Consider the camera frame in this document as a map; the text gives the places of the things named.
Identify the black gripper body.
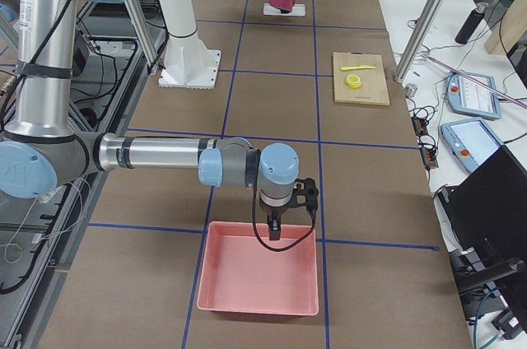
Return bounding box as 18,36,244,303
259,201,289,226

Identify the black water bottle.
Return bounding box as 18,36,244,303
455,2,488,44

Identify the pink plastic tray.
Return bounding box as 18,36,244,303
197,221,319,316

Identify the yellow lemon slice toy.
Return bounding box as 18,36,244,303
345,74,361,90

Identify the bamboo cutting board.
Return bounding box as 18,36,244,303
333,52,389,106

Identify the yellow plastic knife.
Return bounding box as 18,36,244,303
340,64,377,72

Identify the white rectangular tray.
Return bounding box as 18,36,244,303
263,2,306,17

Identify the black laptop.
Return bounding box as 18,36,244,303
438,146,526,262

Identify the lower teach pendant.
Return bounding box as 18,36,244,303
440,118,504,173

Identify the teach pendant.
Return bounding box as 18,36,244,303
440,118,504,173
446,73,501,120

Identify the upper teach pendant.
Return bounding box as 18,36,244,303
446,73,501,120

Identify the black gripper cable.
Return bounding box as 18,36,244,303
250,184,317,252

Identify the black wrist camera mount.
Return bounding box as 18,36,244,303
287,178,319,216

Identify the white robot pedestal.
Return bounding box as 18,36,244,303
159,0,222,90

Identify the aluminium frame post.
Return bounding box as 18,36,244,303
394,0,444,83

